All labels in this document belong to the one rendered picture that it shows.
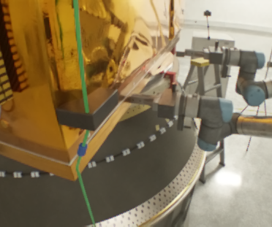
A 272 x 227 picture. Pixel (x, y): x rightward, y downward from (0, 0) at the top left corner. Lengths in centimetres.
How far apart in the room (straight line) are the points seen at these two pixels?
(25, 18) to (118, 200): 81
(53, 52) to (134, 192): 77
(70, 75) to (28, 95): 8
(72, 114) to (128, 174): 65
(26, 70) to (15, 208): 77
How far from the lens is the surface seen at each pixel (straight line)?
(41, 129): 37
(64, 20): 31
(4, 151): 55
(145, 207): 101
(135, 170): 93
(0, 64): 34
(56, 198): 91
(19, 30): 31
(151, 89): 90
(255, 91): 74
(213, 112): 62
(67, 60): 32
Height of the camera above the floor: 206
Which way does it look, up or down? 30 degrees down
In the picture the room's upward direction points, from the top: 1 degrees counter-clockwise
